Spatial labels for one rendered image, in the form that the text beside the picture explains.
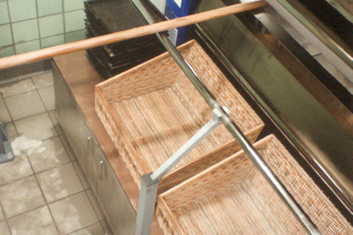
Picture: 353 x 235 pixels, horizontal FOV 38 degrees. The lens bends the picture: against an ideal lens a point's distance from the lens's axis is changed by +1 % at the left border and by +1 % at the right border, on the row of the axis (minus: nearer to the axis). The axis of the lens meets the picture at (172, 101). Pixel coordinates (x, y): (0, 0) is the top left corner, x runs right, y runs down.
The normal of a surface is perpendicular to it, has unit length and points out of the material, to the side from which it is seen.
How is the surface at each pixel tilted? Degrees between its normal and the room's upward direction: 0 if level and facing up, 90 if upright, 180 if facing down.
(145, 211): 90
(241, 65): 70
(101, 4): 0
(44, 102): 0
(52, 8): 90
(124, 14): 0
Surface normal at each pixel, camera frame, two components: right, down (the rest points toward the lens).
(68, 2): 0.47, 0.67
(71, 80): 0.11, -0.70
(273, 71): -0.79, 0.01
